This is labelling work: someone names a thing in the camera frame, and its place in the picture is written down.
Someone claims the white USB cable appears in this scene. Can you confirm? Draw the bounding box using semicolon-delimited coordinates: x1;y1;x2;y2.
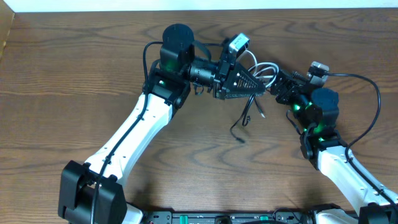
239;49;280;119

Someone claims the black USB cable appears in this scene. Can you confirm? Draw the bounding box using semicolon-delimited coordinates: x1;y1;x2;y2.
229;93;257;144

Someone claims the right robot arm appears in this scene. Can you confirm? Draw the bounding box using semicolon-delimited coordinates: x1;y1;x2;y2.
271;67;397;223

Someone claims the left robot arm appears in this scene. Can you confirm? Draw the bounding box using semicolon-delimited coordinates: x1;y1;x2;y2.
58;24;265;223

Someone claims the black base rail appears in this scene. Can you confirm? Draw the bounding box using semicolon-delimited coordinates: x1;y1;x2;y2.
140;209;315;224

